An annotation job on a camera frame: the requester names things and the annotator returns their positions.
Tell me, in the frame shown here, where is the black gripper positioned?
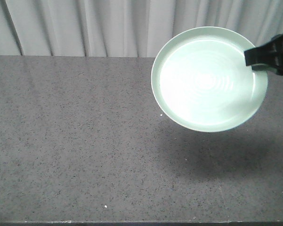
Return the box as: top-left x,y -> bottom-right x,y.
244,33 -> 283,76

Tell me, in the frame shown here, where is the light green round plate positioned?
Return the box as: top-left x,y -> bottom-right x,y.
151,26 -> 268,132

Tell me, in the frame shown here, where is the white pleated curtain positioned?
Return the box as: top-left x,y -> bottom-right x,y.
0,0 -> 283,57

